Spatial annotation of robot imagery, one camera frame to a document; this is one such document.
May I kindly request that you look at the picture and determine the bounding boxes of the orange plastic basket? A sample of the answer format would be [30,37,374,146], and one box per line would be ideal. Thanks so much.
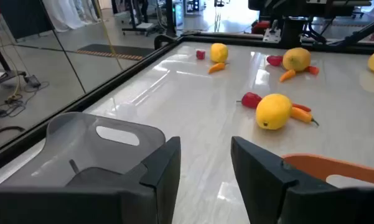
[281,152,374,189]

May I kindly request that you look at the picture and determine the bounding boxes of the black hazard-striped floor mat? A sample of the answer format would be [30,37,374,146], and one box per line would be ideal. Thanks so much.
[76,43,156,62]

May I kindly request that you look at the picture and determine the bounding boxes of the black tripod leg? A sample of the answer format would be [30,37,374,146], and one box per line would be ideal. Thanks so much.
[0,32,28,90]

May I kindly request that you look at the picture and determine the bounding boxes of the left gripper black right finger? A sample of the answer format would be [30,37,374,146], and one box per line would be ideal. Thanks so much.
[230,136,374,224]

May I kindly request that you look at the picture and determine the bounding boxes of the black rolling stand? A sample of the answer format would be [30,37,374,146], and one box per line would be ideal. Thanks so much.
[121,0,158,35]

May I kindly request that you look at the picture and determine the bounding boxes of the tangled floor cables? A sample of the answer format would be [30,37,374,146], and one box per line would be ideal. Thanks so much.
[0,81,50,119]

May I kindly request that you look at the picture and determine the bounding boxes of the black power adapter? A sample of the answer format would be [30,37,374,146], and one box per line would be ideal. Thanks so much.
[24,74,42,88]

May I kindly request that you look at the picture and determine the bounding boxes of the black room divider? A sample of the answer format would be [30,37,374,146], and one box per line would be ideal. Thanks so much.
[0,0,55,40]

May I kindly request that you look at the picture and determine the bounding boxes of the white drape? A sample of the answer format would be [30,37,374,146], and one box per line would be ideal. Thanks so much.
[42,0,101,33]

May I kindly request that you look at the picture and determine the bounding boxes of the grey metal mounting plate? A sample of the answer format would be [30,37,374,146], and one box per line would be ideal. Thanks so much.
[262,19,283,43]

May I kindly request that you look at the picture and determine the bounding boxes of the small orange pepper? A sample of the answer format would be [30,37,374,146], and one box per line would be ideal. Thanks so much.
[279,68,297,83]
[208,62,227,75]

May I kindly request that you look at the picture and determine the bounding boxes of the orange pepper with green stem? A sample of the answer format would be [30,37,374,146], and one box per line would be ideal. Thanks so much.
[291,106,320,127]

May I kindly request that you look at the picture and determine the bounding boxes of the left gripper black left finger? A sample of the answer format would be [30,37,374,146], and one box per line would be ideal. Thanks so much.
[0,136,182,224]

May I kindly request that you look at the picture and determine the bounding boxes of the slim red chili pepper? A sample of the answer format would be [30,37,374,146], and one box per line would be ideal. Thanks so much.
[292,103,312,113]

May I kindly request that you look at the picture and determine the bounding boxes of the long yellow cable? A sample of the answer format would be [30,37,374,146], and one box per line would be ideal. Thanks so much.
[95,0,124,71]

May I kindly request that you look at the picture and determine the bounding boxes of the orange carrot toy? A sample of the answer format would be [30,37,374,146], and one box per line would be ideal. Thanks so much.
[304,65,320,76]

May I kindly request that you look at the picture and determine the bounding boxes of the red emergency button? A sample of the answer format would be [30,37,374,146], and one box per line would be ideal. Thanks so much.
[251,19,271,34]

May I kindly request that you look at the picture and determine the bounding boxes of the grey translucent plastic basket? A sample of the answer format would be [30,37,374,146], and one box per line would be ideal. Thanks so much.
[0,111,167,189]

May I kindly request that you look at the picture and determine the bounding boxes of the thick black floor cable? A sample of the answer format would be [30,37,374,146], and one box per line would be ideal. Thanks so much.
[0,125,26,151]

